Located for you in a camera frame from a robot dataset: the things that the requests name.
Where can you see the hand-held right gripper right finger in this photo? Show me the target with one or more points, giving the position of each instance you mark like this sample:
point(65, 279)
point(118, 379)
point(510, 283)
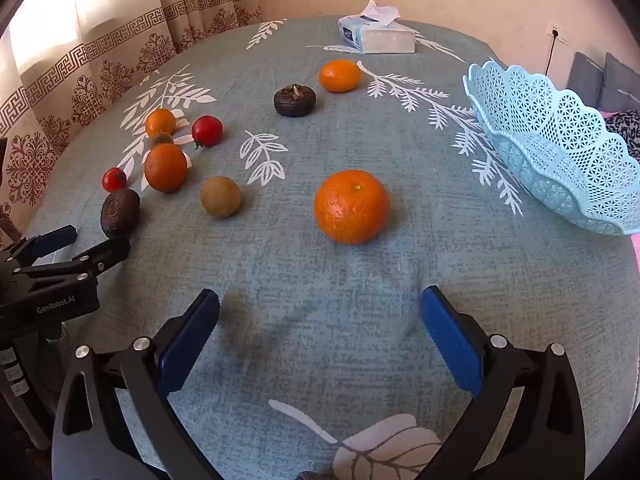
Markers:
point(450, 345)

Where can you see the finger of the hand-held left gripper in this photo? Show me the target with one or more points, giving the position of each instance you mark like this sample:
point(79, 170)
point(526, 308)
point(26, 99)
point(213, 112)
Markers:
point(52, 241)
point(100, 257)

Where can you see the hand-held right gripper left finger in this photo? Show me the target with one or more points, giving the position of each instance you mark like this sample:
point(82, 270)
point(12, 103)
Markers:
point(187, 345)

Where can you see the dark avocado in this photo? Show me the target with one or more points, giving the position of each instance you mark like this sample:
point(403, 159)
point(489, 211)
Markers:
point(120, 212)

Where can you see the red cherry tomato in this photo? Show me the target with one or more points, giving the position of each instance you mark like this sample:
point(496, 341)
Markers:
point(114, 179)
point(207, 130)

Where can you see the small brown fruit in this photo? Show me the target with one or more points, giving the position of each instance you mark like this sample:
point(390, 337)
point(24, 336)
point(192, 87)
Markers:
point(162, 138)

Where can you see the round brown fruit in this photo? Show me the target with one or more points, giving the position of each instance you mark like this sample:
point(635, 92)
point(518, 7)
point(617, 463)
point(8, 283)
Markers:
point(220, 196)

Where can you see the small orange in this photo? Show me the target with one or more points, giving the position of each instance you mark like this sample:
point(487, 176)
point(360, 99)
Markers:
point(160, 121)

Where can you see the large orange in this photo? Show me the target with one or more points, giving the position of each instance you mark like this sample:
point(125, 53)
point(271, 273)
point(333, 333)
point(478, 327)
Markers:
point(351, 206)

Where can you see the light blue plastic basket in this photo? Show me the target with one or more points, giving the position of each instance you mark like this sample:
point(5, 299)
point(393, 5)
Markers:
point(555, 150)

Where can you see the dark round dried fruit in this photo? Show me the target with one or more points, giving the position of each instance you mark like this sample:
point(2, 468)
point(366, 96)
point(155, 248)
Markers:
point(295, 101)

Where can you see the leaf print grey-green tablecloth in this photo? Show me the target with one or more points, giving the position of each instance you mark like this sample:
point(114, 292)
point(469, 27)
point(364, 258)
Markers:
point(300, 270)

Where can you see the beige patterned curtain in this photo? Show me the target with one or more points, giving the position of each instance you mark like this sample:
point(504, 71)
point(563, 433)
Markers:
point(75, 85)

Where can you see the spotted pink cloth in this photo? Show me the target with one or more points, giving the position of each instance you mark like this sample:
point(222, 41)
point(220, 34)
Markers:
point(625, 130)

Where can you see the tissue pack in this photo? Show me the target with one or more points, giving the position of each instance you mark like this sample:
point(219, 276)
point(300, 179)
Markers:
point(380, 35)

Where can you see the white wall socket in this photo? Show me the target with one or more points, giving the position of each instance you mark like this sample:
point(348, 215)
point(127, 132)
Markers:
point(559, 32)

